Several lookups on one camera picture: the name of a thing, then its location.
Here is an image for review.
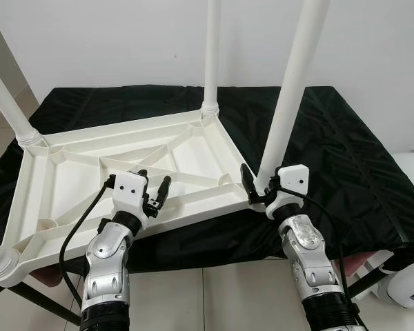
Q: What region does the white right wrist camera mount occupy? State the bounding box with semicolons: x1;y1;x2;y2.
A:
266;164;311;220

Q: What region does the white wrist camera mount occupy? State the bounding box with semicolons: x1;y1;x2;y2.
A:
110;172;150;232
266;164;311;220

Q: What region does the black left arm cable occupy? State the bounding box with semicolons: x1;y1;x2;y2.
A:
59;174;118;308

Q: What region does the black tablecloth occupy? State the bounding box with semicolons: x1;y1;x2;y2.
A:
0;85;414;277

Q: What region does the white rounded plastic appliance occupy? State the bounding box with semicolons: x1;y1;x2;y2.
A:
376;152;414;308

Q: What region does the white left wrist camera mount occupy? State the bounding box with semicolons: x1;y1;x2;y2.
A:
110;172;150;232

